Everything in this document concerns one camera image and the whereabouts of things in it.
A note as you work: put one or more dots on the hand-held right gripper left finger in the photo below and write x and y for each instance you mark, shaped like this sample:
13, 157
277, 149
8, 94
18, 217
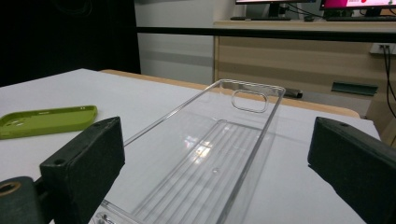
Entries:
84, 161

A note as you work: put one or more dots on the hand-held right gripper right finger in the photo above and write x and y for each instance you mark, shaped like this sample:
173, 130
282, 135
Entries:
355, 158

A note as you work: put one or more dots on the green phone case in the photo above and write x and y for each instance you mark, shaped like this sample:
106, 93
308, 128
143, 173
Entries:
46, 122

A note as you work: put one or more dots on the clear plastic tray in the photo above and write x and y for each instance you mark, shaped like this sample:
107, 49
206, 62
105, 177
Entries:
202, 174

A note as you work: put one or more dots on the wooden table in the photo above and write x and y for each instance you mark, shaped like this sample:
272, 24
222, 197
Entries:
311, 106

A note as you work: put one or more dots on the white paper sheet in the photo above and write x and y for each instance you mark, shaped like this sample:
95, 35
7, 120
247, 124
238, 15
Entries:
77, 90

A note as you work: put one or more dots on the white power socket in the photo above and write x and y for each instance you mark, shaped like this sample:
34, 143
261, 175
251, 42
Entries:
376, 49

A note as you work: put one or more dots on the wooden desk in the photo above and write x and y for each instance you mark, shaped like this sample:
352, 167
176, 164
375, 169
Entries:
280, 62

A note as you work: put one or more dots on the black curtain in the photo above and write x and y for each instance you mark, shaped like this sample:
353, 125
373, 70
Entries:
62, 37

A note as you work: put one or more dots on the white cabinet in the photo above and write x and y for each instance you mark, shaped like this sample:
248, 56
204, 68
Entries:
174, 56

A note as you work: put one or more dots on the black keyboard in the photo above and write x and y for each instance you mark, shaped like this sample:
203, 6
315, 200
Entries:
261, 18
361, 18

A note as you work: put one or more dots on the black computer mouse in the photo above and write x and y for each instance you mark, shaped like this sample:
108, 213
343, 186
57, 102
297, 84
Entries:
308, 18

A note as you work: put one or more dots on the computer monitor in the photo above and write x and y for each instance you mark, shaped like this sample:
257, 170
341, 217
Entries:
358, 3
275, 6

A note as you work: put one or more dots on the black frame bar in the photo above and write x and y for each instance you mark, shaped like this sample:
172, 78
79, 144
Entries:
249, 32

